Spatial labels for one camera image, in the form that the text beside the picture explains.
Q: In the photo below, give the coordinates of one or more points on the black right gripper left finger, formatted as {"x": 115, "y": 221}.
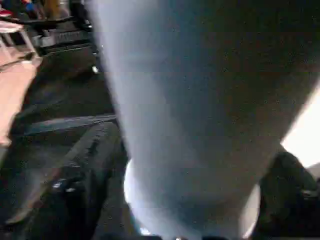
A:
{"x": 75, "y": 190}

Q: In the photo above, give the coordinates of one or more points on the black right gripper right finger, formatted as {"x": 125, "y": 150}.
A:
{"x": 287, "y": 205}

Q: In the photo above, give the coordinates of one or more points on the white plastic table top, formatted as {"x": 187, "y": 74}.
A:
{"x": 305, "y": 125}

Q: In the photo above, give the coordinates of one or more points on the white plastic table leg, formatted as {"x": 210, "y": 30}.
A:
{"x": 200, "y": 87}

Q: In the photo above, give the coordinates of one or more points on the black ribbed device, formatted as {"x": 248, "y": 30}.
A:
{"x": 65, "y": 37}

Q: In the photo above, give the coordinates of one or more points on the black horizontal rod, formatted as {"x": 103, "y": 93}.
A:
{"x": 50, "y": 22}

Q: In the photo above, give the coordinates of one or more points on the white plastic stool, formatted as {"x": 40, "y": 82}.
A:
{"x": 10, "y": 27}

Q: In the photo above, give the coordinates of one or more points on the red and blue items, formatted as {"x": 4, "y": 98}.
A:
{"x": 3, "y": 11}

